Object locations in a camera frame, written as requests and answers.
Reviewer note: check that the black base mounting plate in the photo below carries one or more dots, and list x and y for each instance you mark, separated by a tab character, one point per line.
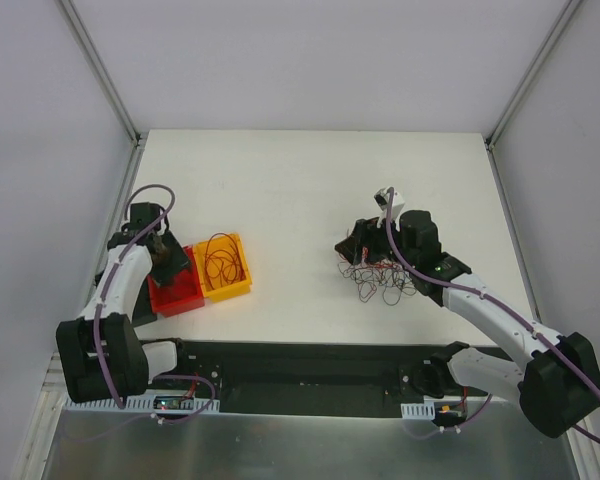
306	379

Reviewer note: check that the red plastic bin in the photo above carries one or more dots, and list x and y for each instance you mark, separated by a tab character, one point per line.
184	294

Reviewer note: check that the yellow plastic bin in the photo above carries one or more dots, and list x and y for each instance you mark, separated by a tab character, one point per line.
222	267

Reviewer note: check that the aluminium frame post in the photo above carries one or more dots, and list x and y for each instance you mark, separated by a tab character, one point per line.
558	29
98	68

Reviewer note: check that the right aluminium frame post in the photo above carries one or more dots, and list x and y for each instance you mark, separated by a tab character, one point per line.
558	29

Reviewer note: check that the black plastic bin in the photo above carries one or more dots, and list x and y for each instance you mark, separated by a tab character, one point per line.
142	312

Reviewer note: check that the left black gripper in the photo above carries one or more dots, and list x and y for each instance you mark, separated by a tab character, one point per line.
175	259

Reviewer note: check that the left aluminium frame post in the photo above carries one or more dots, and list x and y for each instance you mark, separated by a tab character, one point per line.
98	68

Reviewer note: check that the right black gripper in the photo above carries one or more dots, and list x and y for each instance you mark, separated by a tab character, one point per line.
359	240

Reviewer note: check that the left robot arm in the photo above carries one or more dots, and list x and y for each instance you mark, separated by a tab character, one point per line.
101	355

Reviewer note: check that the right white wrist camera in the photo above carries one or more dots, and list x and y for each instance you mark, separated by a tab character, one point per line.
391	204

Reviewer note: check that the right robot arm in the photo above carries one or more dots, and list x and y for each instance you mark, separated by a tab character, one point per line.
553	378

